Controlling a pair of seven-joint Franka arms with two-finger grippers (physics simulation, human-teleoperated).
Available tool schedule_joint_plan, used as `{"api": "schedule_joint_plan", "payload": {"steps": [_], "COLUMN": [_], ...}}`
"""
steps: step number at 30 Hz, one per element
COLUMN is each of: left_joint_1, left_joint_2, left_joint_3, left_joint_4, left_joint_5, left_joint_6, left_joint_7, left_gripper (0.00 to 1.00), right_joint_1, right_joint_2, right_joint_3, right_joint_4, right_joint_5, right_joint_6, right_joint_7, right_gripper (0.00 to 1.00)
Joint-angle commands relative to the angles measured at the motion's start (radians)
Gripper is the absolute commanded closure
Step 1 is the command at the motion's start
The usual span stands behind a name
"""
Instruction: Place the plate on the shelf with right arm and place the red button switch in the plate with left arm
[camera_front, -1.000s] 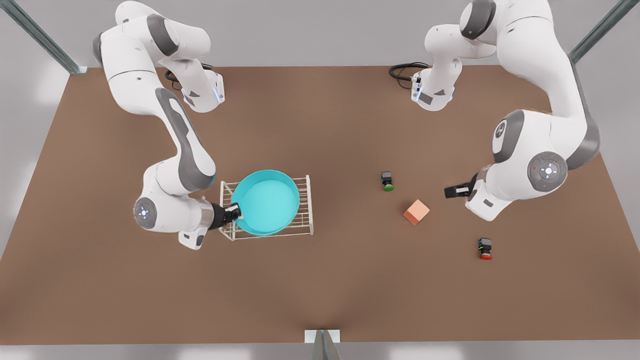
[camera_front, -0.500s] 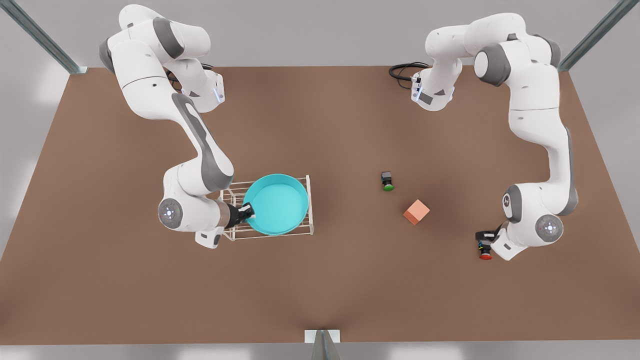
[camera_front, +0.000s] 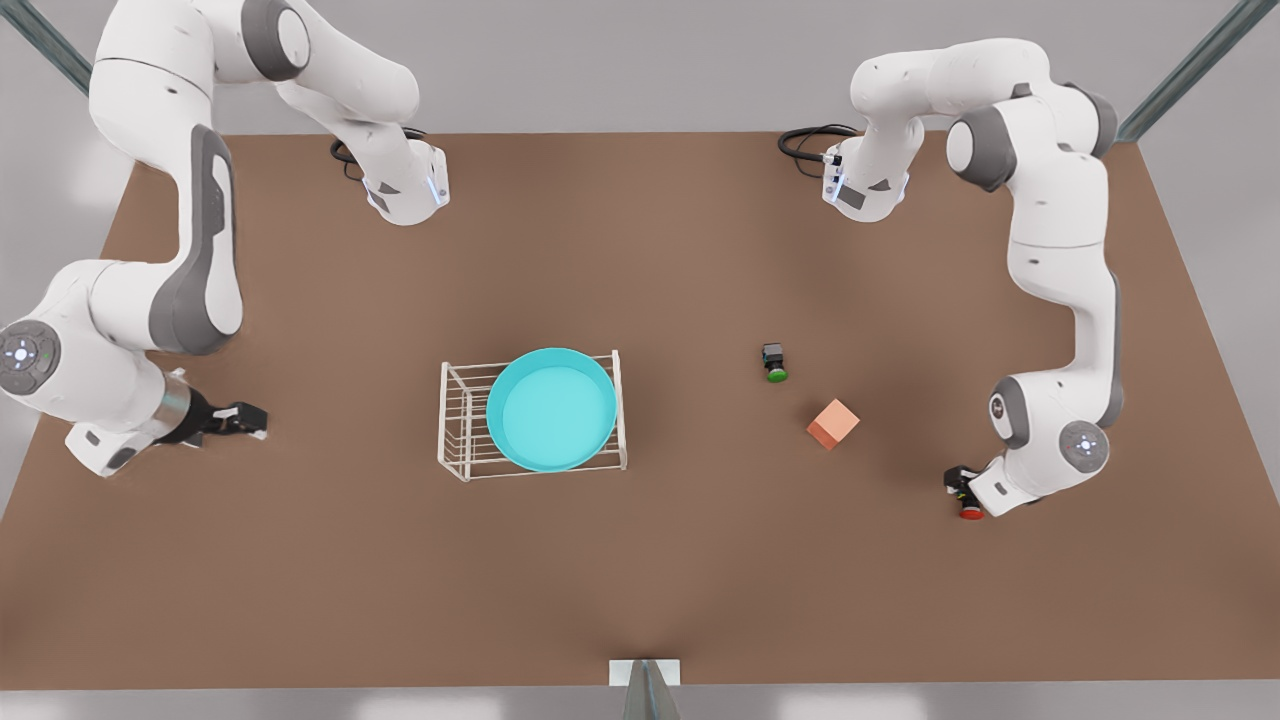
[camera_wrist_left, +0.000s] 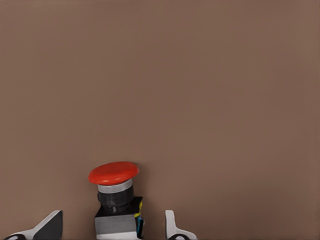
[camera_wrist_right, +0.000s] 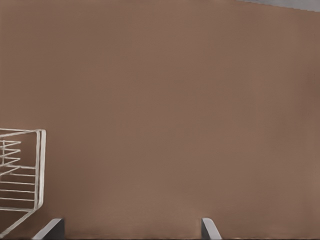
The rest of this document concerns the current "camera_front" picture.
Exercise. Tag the red button switch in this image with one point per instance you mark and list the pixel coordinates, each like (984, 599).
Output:
(970, 508)

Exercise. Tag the turquoise round plate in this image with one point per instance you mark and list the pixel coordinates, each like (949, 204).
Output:
(552, 410)

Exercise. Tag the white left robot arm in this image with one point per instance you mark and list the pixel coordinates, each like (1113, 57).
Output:
(1060, 220)

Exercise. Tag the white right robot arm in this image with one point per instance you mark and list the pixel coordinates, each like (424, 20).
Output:
(180, 250)

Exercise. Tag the orange cube block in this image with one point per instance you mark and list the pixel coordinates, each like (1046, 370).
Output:
(832, 423)

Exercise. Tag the green button switch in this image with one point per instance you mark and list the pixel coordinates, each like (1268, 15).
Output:
(774, 363)

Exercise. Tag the silver frame post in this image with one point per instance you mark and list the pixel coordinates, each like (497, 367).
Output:
(45, 42)
(1195, 68)
(648, 690)

